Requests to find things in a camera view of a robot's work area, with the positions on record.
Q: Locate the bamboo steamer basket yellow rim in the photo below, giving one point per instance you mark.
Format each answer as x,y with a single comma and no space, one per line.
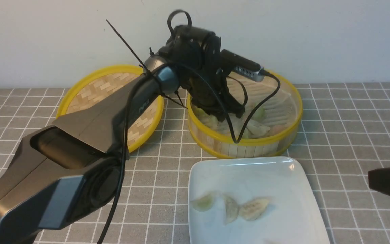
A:
223,147

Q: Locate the white square plate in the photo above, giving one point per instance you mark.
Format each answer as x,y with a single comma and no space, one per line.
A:
292,217

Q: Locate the pale dumpling on plate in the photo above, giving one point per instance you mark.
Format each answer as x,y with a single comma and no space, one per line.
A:
253,209

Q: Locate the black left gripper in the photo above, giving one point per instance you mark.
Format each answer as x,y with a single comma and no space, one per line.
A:
196,53

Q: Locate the green dumpling right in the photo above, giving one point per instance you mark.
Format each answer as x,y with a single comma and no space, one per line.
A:
259,113

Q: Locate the white mesh steamer liner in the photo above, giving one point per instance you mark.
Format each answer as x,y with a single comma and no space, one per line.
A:
279,110

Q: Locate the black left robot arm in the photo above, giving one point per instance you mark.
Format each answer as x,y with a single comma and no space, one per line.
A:
75,166

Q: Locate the grey checkered tablecloth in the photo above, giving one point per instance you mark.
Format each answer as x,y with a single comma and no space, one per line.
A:
344,133

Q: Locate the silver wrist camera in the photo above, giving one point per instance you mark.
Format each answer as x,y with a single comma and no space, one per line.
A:
245,67

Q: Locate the black cable tie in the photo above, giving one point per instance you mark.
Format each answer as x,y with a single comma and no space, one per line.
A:
127,44

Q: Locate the pink dumpling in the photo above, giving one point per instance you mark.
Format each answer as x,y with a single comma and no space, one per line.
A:
276,129

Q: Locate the greenish dumpling on plate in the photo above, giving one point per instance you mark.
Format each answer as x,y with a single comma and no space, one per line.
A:
203,203

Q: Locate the white dumpling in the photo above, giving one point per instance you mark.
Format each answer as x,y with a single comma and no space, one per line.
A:
257,129

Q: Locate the bamboo steamer lid yellow rim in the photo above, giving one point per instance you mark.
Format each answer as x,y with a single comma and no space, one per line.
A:
88,108

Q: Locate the middle dumpling on plate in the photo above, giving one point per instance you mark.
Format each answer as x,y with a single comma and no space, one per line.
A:
231,209

